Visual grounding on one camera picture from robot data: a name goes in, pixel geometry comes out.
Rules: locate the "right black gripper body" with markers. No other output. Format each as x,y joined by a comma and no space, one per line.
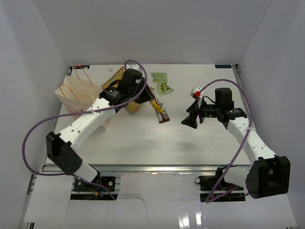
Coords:
209,110

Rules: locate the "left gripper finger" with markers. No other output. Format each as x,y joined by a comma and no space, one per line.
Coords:
149,93
142,100

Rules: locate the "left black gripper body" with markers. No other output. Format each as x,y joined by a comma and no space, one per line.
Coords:
135,92

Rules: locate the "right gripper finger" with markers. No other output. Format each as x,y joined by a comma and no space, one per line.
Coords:
190,121
194,108

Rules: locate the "yellow m&m's packet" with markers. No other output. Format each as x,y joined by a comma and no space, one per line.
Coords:
155,103

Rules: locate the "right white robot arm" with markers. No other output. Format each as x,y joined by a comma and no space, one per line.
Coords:
269,173

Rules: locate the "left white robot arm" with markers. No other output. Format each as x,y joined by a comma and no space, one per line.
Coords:
62,147

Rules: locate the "kettle chips bag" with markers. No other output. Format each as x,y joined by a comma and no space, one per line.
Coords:
125,89

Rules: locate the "green sour candy packet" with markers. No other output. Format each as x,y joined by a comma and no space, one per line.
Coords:
163,88

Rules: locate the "light green snack packet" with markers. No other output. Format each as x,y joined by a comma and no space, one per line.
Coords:
159,77

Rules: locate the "brown chocolate bar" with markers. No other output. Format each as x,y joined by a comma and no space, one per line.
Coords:
163,116

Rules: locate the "blue table corner label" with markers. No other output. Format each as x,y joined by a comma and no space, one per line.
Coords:
223,66

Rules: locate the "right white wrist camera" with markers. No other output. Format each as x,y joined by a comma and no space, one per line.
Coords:
197,94

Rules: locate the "beige paper bag orange handles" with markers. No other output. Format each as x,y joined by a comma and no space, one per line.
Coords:
78,91

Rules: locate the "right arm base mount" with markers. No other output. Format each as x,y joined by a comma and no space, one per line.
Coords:
207,182

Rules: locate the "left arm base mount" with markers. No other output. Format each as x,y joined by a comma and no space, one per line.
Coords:
101,186

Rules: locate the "aluminium table rail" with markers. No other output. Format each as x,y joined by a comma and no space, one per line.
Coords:
156,168

